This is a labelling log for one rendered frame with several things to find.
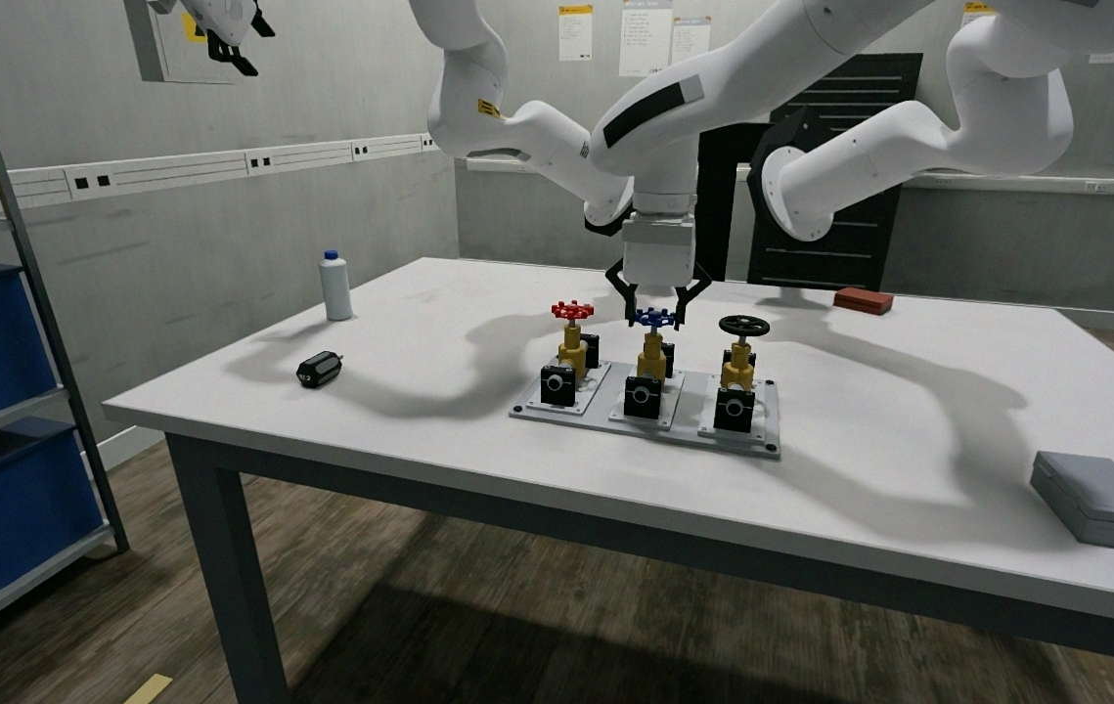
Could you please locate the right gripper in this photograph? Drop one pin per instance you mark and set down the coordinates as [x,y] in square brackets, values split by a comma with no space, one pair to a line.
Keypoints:
[225,23]

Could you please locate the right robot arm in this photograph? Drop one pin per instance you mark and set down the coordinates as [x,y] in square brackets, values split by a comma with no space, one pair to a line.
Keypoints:
[463,118]

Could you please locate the white bottle with blue cap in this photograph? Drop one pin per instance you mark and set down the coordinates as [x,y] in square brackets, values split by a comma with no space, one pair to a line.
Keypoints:
[333,271]

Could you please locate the reddish-brown rectangular block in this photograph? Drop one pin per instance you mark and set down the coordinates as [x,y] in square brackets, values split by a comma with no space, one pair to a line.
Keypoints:
[863,301]

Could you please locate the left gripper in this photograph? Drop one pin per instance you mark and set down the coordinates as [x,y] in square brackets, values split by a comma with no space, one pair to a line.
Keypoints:
[654,264]

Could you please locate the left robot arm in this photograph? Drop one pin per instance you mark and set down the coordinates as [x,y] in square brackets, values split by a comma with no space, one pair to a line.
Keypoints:
[1010,125]

